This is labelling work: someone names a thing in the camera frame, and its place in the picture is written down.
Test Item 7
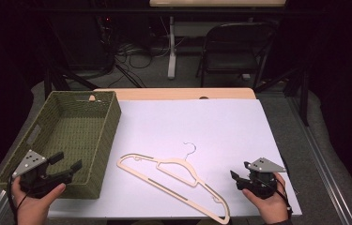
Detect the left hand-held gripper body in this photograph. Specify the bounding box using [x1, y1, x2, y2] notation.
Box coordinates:
[11, 149, 73, 200]

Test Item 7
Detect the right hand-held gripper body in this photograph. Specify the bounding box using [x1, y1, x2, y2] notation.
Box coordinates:
[236, 157, 287, 200]

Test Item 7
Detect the person's right hand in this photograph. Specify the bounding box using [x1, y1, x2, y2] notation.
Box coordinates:
[242, 172, 290, 225]

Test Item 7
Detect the person's left hand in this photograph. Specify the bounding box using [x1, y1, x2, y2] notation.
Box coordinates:
[11, 177, 67, 225]

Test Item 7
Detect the green woven basket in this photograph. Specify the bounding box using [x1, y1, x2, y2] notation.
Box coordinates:
[0, 90, 122, 201]

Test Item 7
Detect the white sheet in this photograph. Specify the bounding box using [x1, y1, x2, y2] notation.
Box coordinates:
[47, 98, 303, 219]

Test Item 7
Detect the beige clothes hanger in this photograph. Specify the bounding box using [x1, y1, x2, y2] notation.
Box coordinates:
[115, 142, 231, 225]

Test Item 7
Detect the black metal stand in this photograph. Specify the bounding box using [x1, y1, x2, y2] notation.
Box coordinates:
[253, 66, 311, 128]
[42, 18, 100, 101]

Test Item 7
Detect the black folding chair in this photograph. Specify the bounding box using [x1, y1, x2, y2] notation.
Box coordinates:
[195, 22, 279, 90]

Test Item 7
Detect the white desk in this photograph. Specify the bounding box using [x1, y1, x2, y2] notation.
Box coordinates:
[148, 0, 287, 81]

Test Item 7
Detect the black cable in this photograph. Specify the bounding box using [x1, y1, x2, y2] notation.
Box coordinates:
[268, 172, 294, 218]
[7, 171, 30, 225]

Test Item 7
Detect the tangle of floor cables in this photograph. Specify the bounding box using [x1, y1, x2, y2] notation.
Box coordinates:
[98, 15, 185, 89]

